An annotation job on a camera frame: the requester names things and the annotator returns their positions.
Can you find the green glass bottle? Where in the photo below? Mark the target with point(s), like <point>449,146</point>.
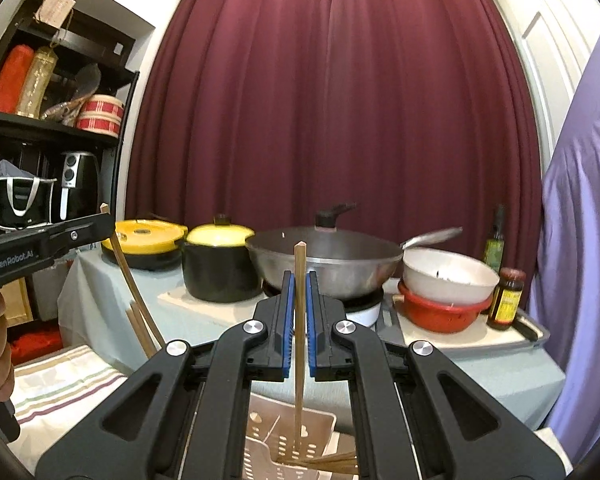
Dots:
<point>493,252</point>

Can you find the purple cloth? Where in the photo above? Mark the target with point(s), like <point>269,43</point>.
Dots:
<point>580,260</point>

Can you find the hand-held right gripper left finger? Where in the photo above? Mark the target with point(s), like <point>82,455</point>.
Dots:
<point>289,325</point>

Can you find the gold package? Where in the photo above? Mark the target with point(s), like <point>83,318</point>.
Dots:
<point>35,82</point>

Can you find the red bowl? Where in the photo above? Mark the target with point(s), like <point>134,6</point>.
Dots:
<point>440,317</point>

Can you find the white bowl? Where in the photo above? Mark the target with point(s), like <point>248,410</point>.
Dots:
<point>445,280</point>

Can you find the red bag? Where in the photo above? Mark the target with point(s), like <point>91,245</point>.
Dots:
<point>35,345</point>

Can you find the pink plastic utensil basket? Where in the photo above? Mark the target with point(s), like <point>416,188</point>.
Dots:
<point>320,425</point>

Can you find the white door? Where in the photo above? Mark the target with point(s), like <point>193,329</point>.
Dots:
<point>555,35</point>

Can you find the grey container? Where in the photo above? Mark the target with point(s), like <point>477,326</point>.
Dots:
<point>50,290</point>

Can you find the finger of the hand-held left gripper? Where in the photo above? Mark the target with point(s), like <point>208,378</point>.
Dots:
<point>85,230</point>

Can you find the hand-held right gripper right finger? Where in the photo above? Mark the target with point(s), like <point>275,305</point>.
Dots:
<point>312,325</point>

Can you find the black air fryer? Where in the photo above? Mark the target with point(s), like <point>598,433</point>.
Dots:
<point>80,185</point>

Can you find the red striped round box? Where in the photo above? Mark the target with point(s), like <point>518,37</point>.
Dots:
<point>100,115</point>

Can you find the sauce jar with red lid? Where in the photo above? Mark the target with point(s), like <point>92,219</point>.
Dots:
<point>505,305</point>

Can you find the grey kitchen utensil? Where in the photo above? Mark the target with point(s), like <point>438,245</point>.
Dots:
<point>87,80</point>

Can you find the single wooden chopstick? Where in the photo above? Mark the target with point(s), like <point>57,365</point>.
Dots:
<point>139,332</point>
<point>127,275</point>
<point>299,260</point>
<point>144,327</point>

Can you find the black shelf unit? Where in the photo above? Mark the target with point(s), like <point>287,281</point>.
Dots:
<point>55,127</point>

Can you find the white induction cooker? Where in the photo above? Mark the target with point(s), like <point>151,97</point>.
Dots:
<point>367,312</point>

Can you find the orange roll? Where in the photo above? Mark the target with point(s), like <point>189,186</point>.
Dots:
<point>10,80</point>

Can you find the tan board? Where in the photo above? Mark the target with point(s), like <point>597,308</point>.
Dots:
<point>17,305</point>

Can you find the clear plastic bag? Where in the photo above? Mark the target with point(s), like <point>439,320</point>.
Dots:
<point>62,110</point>

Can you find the steel wok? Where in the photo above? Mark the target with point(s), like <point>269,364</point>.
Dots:
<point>350,265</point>

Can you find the black pot with yellow lid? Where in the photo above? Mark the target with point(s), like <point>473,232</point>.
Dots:
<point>220,270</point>

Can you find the flat pan with yellow lid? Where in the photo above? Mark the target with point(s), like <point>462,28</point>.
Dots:
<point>140,232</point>

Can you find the grey tray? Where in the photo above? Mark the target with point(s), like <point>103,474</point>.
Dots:
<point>520,335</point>

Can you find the grey-green tablecloth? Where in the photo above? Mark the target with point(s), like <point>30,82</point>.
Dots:
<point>480,375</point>

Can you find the dark red curtain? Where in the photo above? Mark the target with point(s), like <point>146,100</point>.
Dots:
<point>330,85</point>

